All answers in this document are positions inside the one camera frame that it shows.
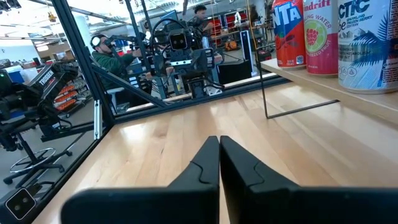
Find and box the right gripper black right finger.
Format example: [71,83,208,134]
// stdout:
[220,135,398,224]

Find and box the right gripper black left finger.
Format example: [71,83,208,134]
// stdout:
[60,135,221,224]

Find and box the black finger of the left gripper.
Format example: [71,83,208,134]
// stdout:
[197,77,208,99]
[188,77,199,99]

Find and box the red Fanta can blue logo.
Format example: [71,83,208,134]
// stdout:
[271,0,307,70]

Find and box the pink and white Spindrift can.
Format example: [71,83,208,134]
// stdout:
[303,0,340,77]

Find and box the tall white Celsius can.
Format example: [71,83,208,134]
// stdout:
[337,0,398,95]

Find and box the wooden shelf with black legs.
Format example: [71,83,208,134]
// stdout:
[258,57,398,126]

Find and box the black computer tower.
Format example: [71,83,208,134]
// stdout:
[216,59,253,85]

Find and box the dark computer monitor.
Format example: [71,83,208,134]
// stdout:
[159,9,180,27]

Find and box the person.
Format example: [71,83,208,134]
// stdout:
[90,32,155,108]
[186,4,216,37]

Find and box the red tool cabinet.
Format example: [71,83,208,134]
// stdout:
[214,9,249,34]

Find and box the white headset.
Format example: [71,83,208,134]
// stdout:
[90,34,108,50]

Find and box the rack with orange bins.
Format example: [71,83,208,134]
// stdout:
[52,82,86,113]

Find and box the brown cardboard box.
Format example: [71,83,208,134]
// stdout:
[51,48,75,62]

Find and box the blue bin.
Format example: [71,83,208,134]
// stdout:
[6,67,30,85]

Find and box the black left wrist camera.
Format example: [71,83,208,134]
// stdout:
[169,32,189,51]

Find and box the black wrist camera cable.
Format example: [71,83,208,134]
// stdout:
[150,17,189,57]

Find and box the silver frame bracket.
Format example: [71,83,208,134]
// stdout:
[94,99,103,141]

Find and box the black aluminium table frame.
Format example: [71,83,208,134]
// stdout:
[0,0,292,224]

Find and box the black table-level camera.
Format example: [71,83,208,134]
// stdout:
[0,185,41,224]

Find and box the black stool with foot ring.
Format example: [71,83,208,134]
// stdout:
[2,119,75,187]

